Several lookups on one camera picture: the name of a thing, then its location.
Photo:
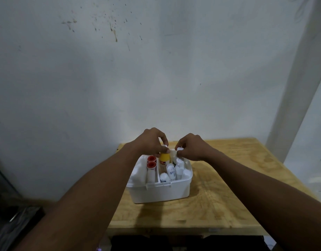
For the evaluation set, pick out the small white-capped bottle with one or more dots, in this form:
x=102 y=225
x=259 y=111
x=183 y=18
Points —
x=180 y=149

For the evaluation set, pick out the white round-top bottle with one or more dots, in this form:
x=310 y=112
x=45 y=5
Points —
x=164 y=177

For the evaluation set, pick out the person's left thumb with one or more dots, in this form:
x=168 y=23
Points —
x=163 y=151

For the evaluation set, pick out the person's left forearm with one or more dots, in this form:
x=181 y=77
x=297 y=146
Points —
x=84 y=201

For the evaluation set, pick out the white folded cloth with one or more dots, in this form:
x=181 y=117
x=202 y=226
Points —
x=138 y=172

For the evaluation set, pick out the person's left hand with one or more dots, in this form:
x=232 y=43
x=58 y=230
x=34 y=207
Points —
x=147 y=143

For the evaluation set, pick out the person's right hand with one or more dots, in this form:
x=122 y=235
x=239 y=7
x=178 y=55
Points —
x=195 y=148

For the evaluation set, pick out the yellow-capped bottle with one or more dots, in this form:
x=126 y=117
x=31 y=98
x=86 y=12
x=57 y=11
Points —
x=164 y=158

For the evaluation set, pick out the white plastic storage box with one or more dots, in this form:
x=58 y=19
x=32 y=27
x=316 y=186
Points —
x=160 y=189

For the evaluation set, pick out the white plastic bottle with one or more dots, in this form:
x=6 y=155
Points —
x=179 y=167

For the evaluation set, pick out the person's right thumb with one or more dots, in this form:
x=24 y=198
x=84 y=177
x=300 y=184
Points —
x=180 y=153

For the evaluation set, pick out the red-capped white bottle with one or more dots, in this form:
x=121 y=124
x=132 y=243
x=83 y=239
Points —
x=151 y=158
x=151 y=171

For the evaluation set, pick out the person's right forearm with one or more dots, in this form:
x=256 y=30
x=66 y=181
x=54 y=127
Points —
x=267 y=198

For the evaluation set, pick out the white labelled bottle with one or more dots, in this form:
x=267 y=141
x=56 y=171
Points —
x=171 y=171

